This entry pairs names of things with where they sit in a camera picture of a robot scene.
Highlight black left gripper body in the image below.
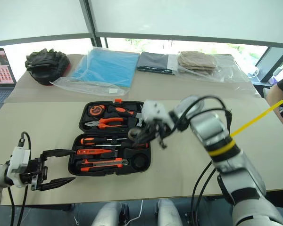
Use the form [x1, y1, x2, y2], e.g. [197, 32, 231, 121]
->
[19, 158, 49, 191]

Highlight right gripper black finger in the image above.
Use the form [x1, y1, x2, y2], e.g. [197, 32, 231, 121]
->
[132, 133, 158, 148]
[137, 127, 157, 138]

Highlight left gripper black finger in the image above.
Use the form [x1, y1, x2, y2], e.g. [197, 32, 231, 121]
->
[37, 177, 76, 192]
[40, 148, 76, 161]

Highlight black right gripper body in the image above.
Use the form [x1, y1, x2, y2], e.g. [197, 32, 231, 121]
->
[146, 118, 173, 150]

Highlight orange voltage tester pen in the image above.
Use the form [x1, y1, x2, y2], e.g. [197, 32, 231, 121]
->
[76, 148, 119, 156]

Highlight orange black utility knife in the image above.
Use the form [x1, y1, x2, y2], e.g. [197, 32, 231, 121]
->
[80, 158, 129, 172]

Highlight black tool case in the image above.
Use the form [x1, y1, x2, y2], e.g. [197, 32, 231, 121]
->
[67, 98, 152, 177]

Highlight orange black tape measure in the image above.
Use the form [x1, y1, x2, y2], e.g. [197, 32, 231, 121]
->
[89, 105, 106, 117]

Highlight silver rounded robot leg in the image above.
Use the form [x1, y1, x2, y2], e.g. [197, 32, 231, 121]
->
[91, 201, 131, 226]
[158, 198, 184, 226]

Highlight dark grey cloth package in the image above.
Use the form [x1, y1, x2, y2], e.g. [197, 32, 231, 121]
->
[136, 51, 178, 76]

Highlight blue cloth in plastic bag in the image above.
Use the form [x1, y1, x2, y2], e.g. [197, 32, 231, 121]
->
[49, 46, 141, 97]

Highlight beige cloths in plastic bag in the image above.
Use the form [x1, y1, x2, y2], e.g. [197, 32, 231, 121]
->
[174, 50, 250, 83]

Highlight pile of black gloves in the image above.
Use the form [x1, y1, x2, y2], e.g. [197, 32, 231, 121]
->
[24, 48, 71, 87]

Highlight open laptop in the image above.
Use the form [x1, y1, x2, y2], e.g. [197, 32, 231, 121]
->
[0, 48, 17, 119]

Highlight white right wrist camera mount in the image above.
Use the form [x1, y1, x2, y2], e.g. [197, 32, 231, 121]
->
[141, 99, 172, 123]

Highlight claw hammer orange black handle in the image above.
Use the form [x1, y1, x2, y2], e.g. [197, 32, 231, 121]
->
[107, 104, 145, 128]

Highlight orange handled pliers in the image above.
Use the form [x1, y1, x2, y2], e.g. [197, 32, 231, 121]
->
[84, 116, 125, 129]

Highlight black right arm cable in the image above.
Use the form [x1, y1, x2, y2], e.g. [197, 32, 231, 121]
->
[176, 95, 233, 226]

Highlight thin white cable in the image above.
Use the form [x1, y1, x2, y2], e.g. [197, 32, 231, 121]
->
[126, 199, 144, 226]

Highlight yellow cable tie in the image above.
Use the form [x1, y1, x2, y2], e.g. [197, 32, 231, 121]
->
[208, 99, 283, 156]

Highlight white charger with cable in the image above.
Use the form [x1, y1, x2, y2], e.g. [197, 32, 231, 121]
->
[248, 66, 260, 79]

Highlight dark window frame post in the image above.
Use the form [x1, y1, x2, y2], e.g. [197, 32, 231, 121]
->
[78, 0, 108, 49]

